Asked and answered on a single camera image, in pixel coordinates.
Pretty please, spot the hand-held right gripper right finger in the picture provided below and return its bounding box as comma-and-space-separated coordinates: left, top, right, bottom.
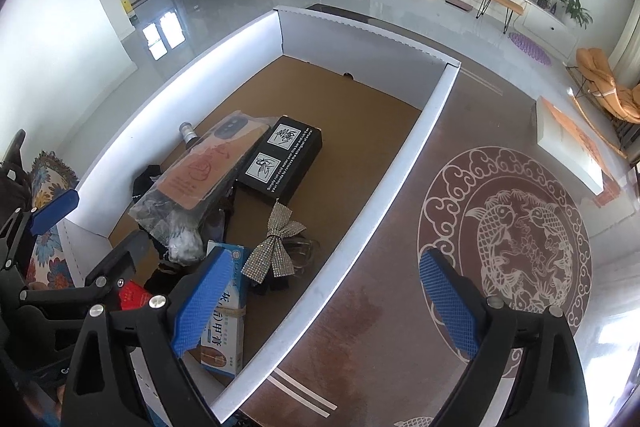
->
419, 248, 591, 427

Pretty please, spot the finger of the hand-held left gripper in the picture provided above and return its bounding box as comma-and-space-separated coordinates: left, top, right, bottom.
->
17, 231, 151, 303
0, 189, 80, 268

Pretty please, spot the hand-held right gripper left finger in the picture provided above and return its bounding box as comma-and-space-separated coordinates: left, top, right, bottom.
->
60, 247, 233, 427

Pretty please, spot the blue and white box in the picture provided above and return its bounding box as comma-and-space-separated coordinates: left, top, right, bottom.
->
200, 243, 251, 378

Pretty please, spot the red hair accessory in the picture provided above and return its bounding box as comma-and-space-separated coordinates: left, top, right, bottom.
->
117, 281, 151, 310

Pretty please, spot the black velvet scrunchie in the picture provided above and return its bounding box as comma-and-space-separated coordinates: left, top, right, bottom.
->
145, 262, 186, 298
132, 164, 166, 198

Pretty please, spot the bag of white beads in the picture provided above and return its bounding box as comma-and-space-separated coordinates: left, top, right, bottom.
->
167, 212, 211, 265

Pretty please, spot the rhinestone bow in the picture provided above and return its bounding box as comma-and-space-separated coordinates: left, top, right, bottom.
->
241, 202, 307, 280

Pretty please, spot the clear bag with orange card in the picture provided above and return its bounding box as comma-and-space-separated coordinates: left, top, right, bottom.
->
129, 111, 273, 233

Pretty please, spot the clear hair claw clip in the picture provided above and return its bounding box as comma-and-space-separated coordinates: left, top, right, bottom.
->
287, 234, 321, 268

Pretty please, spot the black rectangular box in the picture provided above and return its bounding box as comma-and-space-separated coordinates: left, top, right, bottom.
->
236, 116, 322, 204

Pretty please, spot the white cardboard box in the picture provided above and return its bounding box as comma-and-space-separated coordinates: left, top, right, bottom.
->
65, 7, 461, 423

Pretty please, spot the colourful floral cushion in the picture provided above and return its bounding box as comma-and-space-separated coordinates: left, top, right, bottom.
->
25, 151, 81, 288

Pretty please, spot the white flat box orange print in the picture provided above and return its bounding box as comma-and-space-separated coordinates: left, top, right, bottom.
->
536, 96, 606, 195

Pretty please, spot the purple round mat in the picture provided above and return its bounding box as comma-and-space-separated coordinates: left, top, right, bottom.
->
507, 32, 553, 66

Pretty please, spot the orange rocking chair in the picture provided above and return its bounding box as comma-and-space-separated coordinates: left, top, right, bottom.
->
565, 48, 640, 158

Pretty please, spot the large green potted plant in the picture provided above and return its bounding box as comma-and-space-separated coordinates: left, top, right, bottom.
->
557, 0, 593, 28

